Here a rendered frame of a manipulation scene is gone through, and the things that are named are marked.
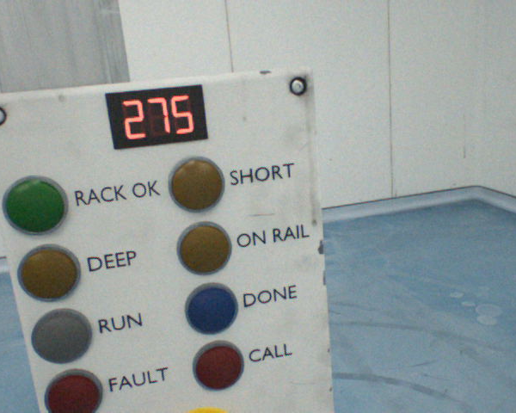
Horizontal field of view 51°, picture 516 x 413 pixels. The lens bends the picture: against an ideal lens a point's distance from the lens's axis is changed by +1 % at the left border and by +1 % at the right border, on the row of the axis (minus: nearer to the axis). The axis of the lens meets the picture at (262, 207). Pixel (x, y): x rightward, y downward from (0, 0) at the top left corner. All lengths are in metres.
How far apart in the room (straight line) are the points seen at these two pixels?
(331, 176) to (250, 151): 3.84
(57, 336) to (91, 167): 0.09
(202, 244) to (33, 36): 0.15
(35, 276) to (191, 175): 0.09
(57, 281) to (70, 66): 0.13
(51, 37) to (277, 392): 0.25
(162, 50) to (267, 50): 0.72
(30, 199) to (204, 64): 3.55
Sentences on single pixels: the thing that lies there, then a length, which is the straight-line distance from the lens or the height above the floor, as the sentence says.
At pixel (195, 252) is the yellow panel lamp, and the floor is 1.12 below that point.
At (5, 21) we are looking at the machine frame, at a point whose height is 1.25.
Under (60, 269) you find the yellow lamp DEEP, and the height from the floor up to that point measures 1.13.
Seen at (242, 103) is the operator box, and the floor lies 1.20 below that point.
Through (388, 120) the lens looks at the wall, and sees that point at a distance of 4.24.
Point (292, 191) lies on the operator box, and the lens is 0.30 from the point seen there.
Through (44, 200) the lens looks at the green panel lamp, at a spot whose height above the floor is 1.16.
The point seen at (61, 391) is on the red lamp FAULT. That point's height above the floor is 1.06.
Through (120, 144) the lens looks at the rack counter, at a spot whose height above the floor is 1.18.
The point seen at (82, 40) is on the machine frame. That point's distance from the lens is 0.34.
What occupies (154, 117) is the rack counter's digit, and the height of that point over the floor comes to 1.20.
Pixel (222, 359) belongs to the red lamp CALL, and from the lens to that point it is 0.32.
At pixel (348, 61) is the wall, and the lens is 4.09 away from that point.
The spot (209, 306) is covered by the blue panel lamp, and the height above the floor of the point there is 1.09.
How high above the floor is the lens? 1.22
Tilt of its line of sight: 15 degrees down
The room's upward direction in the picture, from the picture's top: 5 degrees counter-clockwise
